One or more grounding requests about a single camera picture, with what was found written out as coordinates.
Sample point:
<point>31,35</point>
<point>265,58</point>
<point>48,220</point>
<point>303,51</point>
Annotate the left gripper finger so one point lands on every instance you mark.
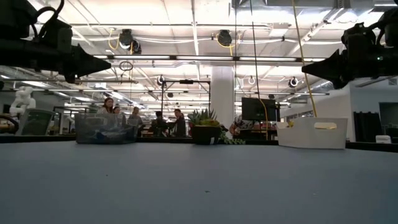
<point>93,60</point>
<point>91,71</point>

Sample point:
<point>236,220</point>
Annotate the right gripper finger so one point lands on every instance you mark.
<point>326,77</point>
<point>323,63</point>

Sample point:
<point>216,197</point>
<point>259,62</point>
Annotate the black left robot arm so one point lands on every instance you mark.
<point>18,46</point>

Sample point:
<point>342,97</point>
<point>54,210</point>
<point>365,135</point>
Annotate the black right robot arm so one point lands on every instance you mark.
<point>390,28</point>

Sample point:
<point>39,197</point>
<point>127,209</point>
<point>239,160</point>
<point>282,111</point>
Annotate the person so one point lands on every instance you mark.
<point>135,116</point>
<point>241,124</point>
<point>159,123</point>
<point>179,121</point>
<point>107,105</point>
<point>118,113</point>

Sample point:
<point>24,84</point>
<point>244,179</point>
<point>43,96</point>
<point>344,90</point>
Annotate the dark translucent plastic bin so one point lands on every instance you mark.
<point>105,123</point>

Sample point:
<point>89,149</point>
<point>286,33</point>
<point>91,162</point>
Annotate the white robot figure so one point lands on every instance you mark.
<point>22,99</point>

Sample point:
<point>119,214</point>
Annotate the dark cabinet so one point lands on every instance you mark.
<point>365,126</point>

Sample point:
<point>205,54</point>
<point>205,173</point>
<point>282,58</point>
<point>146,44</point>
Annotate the grey green chair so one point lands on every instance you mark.
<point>37,121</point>

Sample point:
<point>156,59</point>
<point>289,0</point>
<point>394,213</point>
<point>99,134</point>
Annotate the black monitor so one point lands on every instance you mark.
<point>258,109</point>

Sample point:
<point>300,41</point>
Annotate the small white container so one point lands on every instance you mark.
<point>383,139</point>

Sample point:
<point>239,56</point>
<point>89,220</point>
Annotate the potted succulent plant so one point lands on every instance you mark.
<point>205,127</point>

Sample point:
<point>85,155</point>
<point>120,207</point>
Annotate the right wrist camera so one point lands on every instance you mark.
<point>357,35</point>

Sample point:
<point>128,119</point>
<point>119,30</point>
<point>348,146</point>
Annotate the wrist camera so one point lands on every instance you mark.
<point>357,35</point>
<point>57,34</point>

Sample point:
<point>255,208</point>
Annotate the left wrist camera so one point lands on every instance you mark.
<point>57,34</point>

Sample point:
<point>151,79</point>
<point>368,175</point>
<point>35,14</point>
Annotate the black frame stand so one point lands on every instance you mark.
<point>186,81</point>

